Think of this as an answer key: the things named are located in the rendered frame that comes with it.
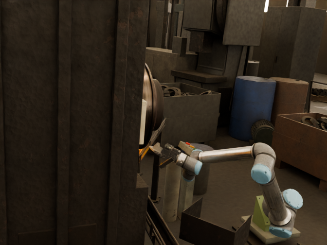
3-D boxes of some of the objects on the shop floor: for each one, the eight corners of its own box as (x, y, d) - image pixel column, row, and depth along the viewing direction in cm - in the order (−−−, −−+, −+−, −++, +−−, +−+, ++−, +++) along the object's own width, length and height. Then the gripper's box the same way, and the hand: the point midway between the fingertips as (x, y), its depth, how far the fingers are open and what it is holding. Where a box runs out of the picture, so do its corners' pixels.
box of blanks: (152, 160, 427) (157, 95, 407) (117, 139, 490) (119, 81, 470) (215, 148, 489) (222, 91, 469) (176, 131, 552) (181, 80, 532)
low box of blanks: (375, 186, 406) (390, 130, 389) (333, 196, 371) (346, 134, 353) (307, 157, 484) (317, 109, 466) (266, 163, 448) (275, 111, 431)
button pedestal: (181, 222, 298) (189, 150, 282) (170, 208, 319) (176, 141, 303) (199, 219, 304) (208, 149, 288) (187, 206, 325) (194, 140, 309)
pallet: (341, 102, 919) (344, 90, 911) (313, 101, 901) (315, 89, 893) (313, 93, 1032) (315, 82, 1024) (287, 92, 1014) (289, 80, 1006)
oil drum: (275, 143, 535) (285, 82, 511) (251, 131, 587) (260, 76, 564) (307, 141, 557) (318, 83, 534) (281, 130, 610) (291, 77, 587)
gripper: (182, 149, 250) (154, 136, 253) (179, 153, 242) (151, 140, 244) (177, 160, 253) (149, 147, 255) (174, 165, 245) (146, 150, 247)
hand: (150, 148), depth 251 cm, fingers closed
